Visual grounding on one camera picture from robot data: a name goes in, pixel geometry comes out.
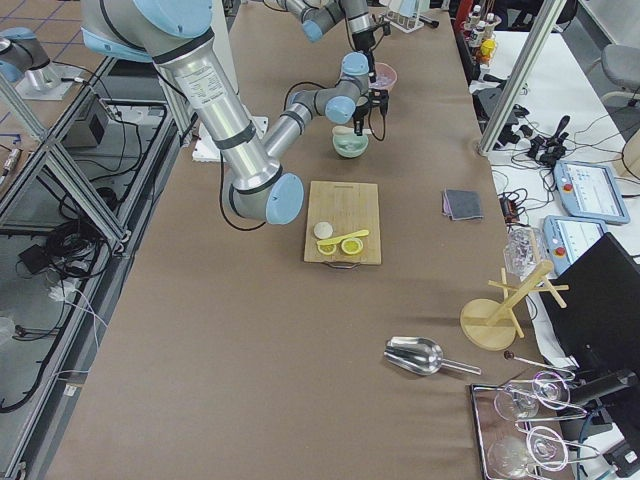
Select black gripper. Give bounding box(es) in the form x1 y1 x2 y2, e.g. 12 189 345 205
352 22 390 83
352 97 371 136

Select white ceramic spoon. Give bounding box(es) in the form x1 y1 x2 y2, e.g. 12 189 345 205
332 125 372 135

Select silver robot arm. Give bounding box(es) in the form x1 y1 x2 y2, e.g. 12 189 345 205
262 0 391 83
81 1 375 225

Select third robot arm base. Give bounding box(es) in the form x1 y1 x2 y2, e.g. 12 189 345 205
1 27 80 101

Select mint green bowl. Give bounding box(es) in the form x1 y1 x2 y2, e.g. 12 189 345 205
332 133 369 159

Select pink bowl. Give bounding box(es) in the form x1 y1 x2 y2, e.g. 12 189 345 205
370 62 397 92

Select pile of clear ice cubes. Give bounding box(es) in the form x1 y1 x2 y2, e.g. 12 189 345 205
371 72 395 89

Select clear plastic ice container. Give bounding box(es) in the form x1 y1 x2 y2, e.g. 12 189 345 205
503 227 548 277

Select metal ice scoop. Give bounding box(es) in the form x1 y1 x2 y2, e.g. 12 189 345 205
383 336 482 376

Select white test tube rack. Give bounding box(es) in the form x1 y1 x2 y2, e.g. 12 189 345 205
384 0 440 33

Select bamboo cutting board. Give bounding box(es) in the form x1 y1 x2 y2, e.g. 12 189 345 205
304 181 382 265

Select bottle rack with bottles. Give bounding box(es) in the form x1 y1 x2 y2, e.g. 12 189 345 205
462 1 501 66

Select white lemon half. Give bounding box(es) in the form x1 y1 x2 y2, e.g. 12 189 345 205
313 221 334 240

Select yellow plastic knife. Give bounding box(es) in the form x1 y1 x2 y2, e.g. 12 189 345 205
316 229 370 246

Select lower lemon slice stack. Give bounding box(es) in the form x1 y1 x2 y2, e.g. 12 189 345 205
340 237 364 256

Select grey folded cloth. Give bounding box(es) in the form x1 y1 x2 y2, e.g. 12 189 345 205
442 189 484 221

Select upper lemon slice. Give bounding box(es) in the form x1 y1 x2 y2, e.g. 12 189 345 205
317 244 337 256

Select lower teach pendant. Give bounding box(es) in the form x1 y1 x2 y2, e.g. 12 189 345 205
543 215 608 275

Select teach pendant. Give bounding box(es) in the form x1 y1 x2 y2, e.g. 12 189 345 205
543 215 608 275
553 160 631 225

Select wooden mug tree stand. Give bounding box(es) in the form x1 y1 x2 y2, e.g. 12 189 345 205
460 260 570 351

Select upper teach pendant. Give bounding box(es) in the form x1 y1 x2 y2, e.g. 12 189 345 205
553 160 631 225

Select grey office chair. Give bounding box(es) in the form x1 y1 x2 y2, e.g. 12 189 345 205
600 44 640 106

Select metal stirring stick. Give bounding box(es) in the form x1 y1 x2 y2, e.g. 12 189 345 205
503 350 572 372

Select black monitor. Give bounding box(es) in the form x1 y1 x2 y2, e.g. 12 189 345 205
541 233 639 401

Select upper wine glass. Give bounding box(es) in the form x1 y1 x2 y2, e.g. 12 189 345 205
493 370 570 421

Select wine glass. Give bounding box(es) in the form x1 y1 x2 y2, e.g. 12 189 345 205
493 370 570 421
486 426 569 479

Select metal glass rack tray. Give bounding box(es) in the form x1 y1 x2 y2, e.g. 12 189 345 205
468 384 600 479

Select lower wine glass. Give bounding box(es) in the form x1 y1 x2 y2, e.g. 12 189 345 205
486 426 569 479

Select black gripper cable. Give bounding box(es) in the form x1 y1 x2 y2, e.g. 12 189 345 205
367 107 390 142

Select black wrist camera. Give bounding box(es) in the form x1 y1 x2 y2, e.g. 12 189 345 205
369 89 389 117

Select aluminium frame post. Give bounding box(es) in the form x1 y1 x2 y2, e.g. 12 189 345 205
477 0 566 157

